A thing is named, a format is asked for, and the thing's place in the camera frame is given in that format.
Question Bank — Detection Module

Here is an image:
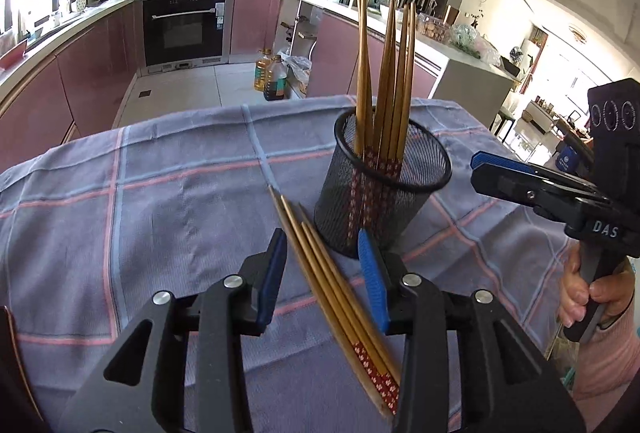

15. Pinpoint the bamboo chopstick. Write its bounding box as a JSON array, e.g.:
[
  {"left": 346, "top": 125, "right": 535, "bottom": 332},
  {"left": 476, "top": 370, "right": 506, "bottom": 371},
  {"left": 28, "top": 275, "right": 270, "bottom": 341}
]
[
  {"left": 355, "top": 0, "right": 368, "bottom": 158},
  {"left": 297, "top": 205, "right": 400, "bottom": 392},
  {"left": 302, "top": 222, "right": 400, "bottom": 411},
  {"left": 278, "top": 195, "right": 399, "bottom": 414},
  {"left": 267, "top": 184, "right": 394, "bottom": 421}
]

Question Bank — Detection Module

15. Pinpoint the pink sleeve right forearm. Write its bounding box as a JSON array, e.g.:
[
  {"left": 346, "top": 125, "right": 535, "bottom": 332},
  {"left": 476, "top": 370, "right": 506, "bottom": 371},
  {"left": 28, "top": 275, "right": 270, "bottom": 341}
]
[{"left": 573, "top": 299, "right": 639, "bottom": 432}]

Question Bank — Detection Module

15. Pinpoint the right hand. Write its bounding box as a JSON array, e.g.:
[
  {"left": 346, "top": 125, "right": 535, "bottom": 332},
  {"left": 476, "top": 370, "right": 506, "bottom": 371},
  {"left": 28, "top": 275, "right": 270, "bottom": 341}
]
[{"left": 558, "top": 243, "right": 634, "bottom": 328}]

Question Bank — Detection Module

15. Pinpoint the black mesh utensil cup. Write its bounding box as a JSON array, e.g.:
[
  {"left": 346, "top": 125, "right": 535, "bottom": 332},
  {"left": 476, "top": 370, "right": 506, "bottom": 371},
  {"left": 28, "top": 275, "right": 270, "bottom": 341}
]
[{"left": 312, "top": 108, "right": 452, "bottom": 259}]

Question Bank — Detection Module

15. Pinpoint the bamboo chopstick in cup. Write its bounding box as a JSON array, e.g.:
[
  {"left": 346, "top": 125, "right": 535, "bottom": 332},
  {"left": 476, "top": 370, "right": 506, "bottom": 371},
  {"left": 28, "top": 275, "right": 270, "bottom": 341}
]
[{"left": 355, "top": 0, "right": 368, "bottom": 158}]

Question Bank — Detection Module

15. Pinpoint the blue plaid tablecloth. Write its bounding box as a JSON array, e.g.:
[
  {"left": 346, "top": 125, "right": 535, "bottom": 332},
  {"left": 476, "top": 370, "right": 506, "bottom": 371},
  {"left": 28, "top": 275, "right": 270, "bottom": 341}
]
[{"left": 1, "top": 96, "right": 568, "bottom": 425}]

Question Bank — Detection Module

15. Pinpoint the dark soy sauce bottle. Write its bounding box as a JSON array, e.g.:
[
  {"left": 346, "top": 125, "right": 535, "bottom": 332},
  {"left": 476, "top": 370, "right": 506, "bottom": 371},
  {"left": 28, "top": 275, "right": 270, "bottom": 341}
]
[{"left": 264, "top": 55, "right": 288, "bottom": 102}]

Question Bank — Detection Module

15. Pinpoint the yellow cooking oil bottle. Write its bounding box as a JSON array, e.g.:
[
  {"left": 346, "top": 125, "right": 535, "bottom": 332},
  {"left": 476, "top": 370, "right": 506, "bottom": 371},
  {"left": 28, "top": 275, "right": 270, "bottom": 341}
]
[{"left": 254, "top": 48, "right": 272, "bottom": 92}]

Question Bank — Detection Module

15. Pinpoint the black built-in oven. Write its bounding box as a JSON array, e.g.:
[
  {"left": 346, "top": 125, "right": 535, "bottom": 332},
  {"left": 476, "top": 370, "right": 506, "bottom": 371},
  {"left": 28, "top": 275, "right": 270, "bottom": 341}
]
[{"left": 142, "top": 0, "right": 233, "bottom": 69}]

